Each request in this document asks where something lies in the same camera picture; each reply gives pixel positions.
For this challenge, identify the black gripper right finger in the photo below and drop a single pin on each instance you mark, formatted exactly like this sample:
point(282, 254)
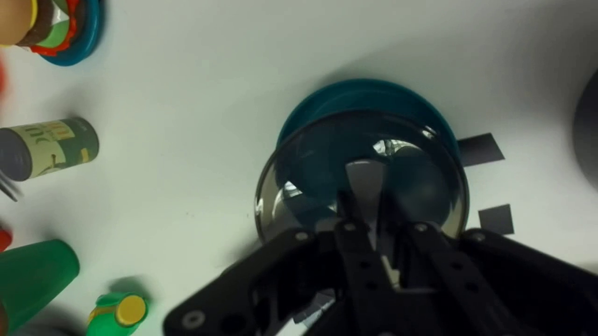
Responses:
point(448, 272)

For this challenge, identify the green yellow toy corn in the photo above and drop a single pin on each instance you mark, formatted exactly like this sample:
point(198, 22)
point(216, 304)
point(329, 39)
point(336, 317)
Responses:
point(121, 310)

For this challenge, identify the grey toy can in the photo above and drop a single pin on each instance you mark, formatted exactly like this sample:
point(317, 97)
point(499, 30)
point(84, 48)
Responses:
point(48, 145)

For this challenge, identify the green cup purple rim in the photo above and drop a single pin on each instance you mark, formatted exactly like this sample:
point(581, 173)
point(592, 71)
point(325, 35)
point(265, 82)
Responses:
point(30, 276)

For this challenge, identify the toy burger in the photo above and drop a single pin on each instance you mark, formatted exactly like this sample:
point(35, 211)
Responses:
point(24, 20)

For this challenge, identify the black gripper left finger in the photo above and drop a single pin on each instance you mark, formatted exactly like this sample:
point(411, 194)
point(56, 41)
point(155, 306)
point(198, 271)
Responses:
point(357, 267)

